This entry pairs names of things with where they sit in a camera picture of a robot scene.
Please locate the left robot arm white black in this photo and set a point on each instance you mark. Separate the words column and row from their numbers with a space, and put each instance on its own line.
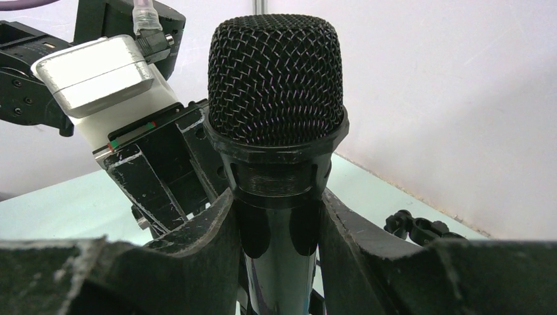
column 156, row 28

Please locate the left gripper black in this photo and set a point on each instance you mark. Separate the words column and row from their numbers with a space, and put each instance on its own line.
column 165, row 165

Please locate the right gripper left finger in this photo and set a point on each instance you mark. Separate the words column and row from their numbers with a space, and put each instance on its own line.
column 191, row 270

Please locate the tripod stand with clip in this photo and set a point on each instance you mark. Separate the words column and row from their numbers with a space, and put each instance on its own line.
column 421, row 231

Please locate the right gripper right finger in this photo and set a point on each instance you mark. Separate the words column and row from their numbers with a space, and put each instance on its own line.
column 366, row 270

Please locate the black microphone orange end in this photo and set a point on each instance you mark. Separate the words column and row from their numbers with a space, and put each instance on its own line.
column 276, row 115

